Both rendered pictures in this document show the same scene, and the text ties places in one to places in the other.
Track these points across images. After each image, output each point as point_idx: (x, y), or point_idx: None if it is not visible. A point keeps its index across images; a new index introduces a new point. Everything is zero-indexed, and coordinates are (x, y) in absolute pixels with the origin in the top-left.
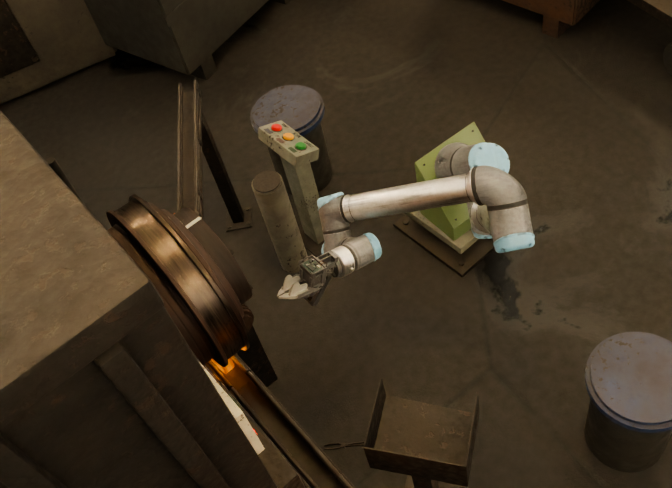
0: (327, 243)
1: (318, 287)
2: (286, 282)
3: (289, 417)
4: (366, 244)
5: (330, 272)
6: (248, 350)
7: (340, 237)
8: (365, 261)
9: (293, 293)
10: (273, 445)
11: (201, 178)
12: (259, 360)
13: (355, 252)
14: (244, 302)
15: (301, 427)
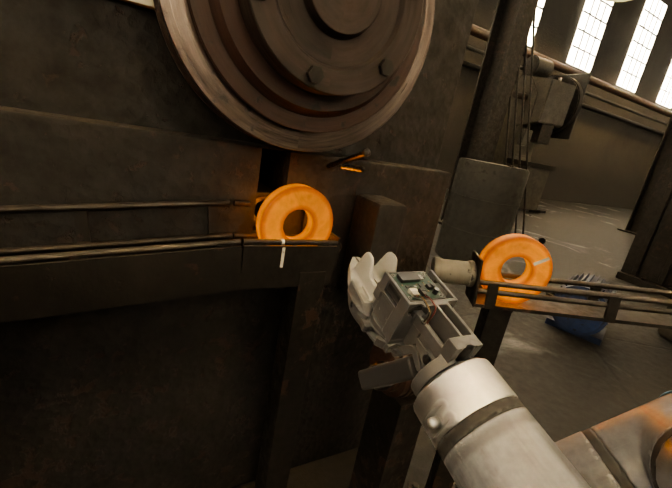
0: (554, 442)
1: (373, 328)
2: (383, 264)
3: (120, 248)
4: (548, 484)
5: (419, 361)
6: (375, 432)
7: (581, 463)
8: (476, 487)
9: (356, 273)
10: (30, 116)
11: (651, 323)
12: (371, 472)
13: (494, 424)
14: (250, 24)
15: (89, 258)
